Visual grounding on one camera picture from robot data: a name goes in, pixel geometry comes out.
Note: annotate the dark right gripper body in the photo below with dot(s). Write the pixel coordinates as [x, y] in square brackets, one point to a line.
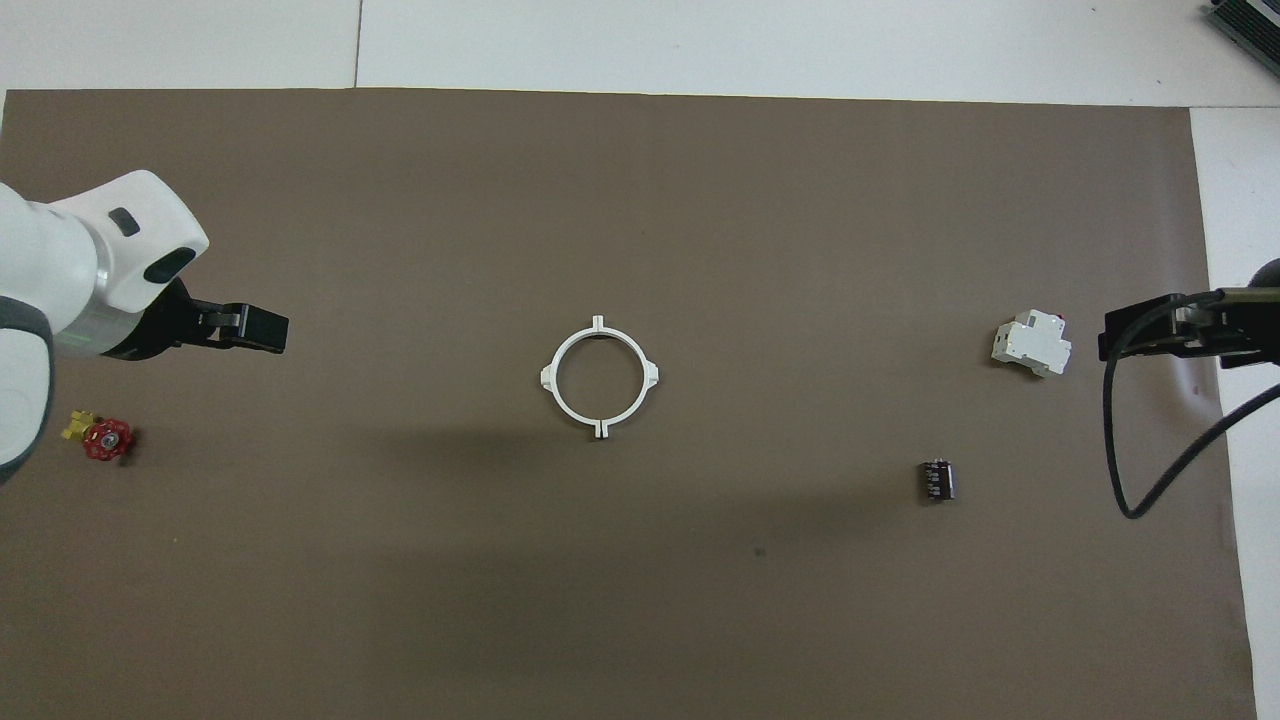
[1245, 325]

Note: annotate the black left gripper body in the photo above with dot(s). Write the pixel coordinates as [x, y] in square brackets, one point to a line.
[165, 325]

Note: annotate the white half pipe clamp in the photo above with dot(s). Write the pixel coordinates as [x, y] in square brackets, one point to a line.
[553, 385]
[643, 385]

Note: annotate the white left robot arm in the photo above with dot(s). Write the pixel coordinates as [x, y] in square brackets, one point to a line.
[70, 270]

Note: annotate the white circuit breaker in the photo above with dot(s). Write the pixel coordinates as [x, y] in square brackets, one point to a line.
[1030, 345]

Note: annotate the red handwheel yellow valve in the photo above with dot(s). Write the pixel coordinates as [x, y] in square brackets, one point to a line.
[107, 440]

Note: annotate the dark grey finned device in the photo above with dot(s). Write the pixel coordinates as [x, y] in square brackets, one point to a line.
[1250, 22]

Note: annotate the brown table mat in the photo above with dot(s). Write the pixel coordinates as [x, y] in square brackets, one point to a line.
[620, 560]

